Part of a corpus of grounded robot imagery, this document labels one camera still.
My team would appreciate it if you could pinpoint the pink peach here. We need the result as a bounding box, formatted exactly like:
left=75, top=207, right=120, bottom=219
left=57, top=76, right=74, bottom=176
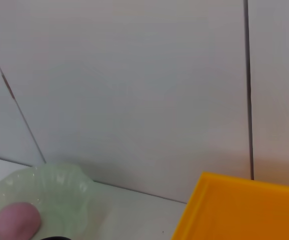
left=0, top=202, right=42, bottom=240

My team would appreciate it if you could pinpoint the green glass fruit plate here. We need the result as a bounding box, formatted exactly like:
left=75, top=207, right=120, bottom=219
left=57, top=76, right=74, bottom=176
left=0, top=162, right=95, bottom=240

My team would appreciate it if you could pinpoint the black mesh pen holder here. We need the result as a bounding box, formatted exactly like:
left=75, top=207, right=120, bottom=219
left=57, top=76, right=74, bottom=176
left=39, top=235, right=72, bottom=240

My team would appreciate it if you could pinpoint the yellow plastic bin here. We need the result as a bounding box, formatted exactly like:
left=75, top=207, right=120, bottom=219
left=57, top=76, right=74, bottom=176
left=170, top=171, right=289, bottom=240

